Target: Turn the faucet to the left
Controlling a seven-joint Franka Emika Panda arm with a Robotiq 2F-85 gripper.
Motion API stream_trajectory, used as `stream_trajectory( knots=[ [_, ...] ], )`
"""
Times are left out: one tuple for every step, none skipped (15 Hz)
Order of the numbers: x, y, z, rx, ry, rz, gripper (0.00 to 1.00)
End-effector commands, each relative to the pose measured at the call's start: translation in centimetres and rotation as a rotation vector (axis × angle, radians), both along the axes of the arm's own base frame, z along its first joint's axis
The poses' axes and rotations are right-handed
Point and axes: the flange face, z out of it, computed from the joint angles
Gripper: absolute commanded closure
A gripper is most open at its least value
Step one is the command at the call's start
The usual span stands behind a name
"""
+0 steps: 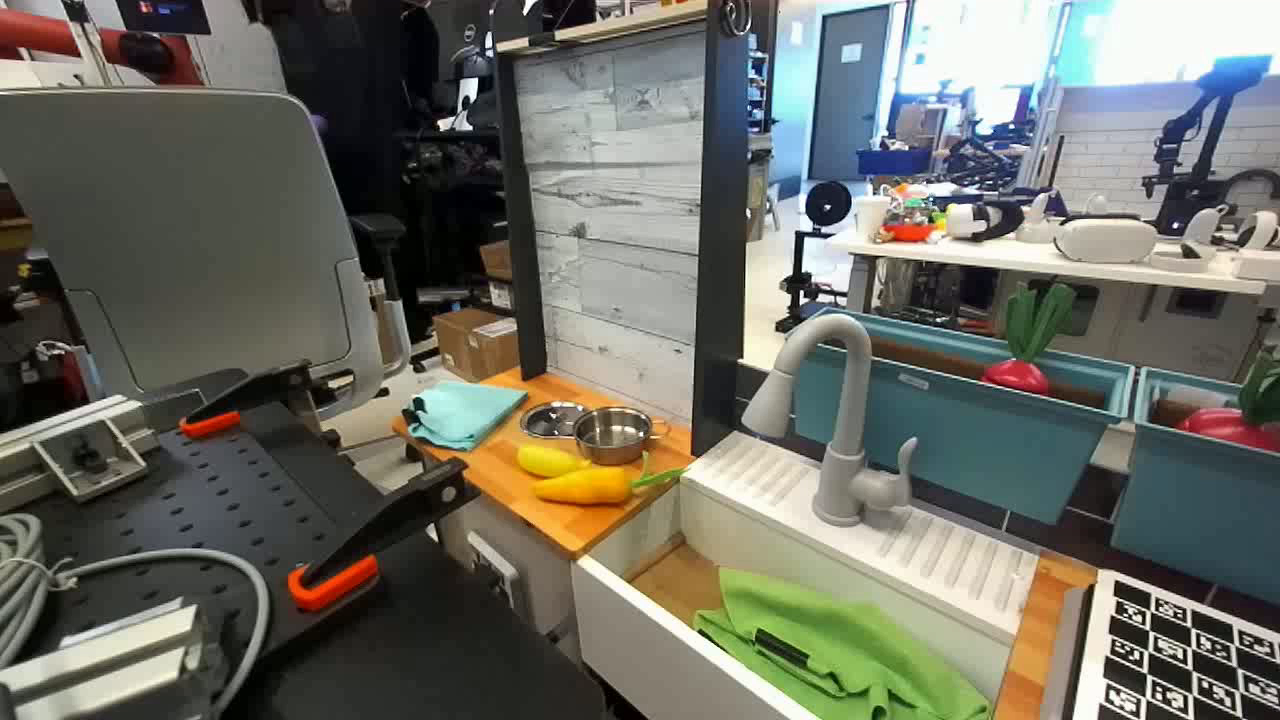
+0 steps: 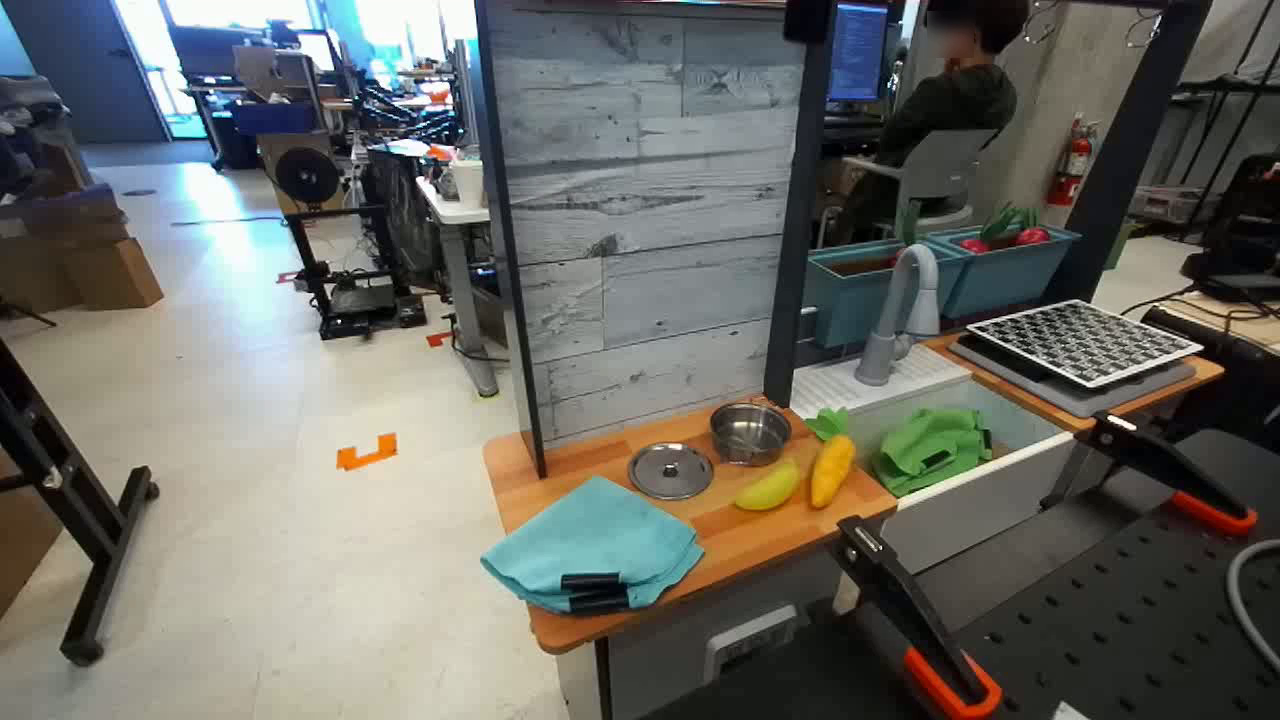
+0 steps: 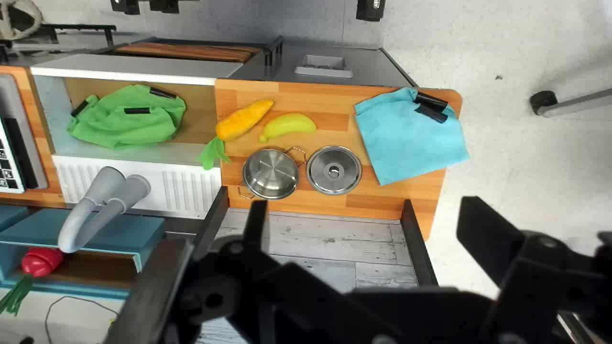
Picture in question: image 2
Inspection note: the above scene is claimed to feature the steel lid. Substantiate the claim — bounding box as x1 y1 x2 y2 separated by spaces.
622 438 719 505

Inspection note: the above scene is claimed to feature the teal plastic bin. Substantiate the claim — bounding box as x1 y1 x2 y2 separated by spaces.
928 225 1082 328
801 234 942 359

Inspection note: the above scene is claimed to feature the teal cloth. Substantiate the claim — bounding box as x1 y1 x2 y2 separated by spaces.
476 477 707 620

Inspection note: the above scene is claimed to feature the yellow toy corn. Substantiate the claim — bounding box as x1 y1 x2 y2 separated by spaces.
802 430 859 513

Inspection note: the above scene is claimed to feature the wooden counter with dishes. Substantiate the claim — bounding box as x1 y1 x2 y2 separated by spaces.
479 392 900 656

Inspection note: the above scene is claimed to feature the white desk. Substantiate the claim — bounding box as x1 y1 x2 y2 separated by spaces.
413 173 513 401

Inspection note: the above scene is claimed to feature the black slanted beam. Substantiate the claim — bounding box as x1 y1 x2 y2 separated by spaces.
1043 0 1214 305

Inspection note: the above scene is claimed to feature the grey wood-pattern backsplash panel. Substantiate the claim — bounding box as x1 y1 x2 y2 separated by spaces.
470 0 821 477

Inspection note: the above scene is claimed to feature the black vertical post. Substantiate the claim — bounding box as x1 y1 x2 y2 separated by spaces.
761 0 840 411

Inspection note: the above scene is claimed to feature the white cable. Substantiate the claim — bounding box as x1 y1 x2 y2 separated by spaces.
1223 537 1280 671

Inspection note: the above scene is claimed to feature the orange floor marker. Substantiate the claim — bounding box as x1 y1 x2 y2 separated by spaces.
330 426 405 477

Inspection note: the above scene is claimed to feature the red fire extinguisher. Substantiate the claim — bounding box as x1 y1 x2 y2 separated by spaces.
1048 114 1099 210

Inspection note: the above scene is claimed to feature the white cabinet base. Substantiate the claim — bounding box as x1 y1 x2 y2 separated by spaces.
551 542 857 720

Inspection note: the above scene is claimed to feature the black office chair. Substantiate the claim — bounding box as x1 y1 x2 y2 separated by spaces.
1181 153 1280 305

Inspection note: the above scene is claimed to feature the green toy vegetable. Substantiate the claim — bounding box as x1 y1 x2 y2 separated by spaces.
974 200 1043 251

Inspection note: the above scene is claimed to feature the steel pot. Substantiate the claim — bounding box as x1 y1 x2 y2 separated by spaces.
707 401 797 468

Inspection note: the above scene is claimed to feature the grey tray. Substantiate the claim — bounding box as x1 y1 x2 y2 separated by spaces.
950 328 1205 421

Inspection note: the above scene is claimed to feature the seated person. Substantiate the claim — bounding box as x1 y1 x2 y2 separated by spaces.
851 0 1033 244

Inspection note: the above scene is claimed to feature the computer monitor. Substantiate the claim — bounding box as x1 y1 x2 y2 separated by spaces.
824 0 896 110

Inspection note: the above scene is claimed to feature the black metal stand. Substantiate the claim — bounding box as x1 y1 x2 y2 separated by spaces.
0 334 165 671

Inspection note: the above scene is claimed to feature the black clamp orange handle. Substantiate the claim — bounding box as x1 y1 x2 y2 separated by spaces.
824 515 1008 720
1081 411 1259 542

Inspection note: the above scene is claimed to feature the cardboard box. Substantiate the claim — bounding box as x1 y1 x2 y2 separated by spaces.
0 184 169 317

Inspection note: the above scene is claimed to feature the black white checkerboard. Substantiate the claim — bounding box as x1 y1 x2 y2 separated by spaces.
962 296 1208 396

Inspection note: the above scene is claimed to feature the green cloth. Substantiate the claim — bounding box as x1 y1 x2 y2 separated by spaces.
870 404 996 499

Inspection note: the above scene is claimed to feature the wooden counter under tray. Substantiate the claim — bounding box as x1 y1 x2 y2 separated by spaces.
928 331 1229 438

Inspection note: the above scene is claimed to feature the grey chair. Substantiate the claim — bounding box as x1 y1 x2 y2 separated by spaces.
840 123 1005 249

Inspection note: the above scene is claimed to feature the white sink basin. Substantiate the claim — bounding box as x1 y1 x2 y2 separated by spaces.
787 338 1081 577

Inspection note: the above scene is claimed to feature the yellow toy banana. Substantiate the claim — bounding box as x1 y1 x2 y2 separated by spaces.
727 455 807 515

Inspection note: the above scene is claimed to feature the black perforated table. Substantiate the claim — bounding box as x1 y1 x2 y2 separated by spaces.
634 425 1280 720

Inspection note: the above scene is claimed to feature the black equipment cart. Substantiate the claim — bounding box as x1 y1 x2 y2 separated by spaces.
257 132 433 342

